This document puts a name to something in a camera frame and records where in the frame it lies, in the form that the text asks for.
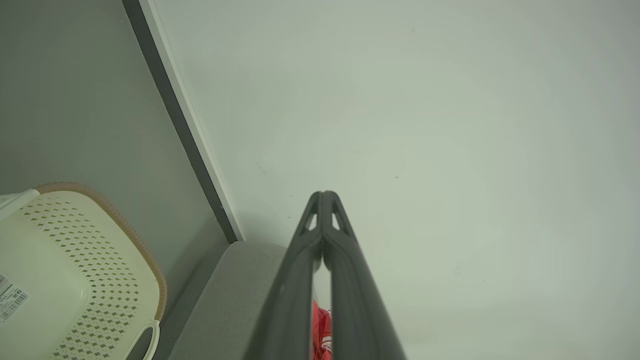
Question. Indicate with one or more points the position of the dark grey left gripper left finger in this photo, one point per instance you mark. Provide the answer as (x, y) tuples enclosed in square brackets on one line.
[(290, 300)]

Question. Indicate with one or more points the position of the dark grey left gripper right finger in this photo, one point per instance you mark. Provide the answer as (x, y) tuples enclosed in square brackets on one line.
[(357, 310)]

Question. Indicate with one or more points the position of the red fleece garment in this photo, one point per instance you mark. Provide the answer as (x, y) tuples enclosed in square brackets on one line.
[(321, 330)]

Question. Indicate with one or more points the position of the cream perforated laundry basket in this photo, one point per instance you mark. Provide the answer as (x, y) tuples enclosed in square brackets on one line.
[(55, 260)]

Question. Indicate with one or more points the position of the white mobile partition board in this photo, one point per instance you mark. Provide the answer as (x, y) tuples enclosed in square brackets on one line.
[(450, 125)]

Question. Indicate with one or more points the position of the white barcode label sticker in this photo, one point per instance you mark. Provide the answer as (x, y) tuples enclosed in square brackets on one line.
[(11, 300)]

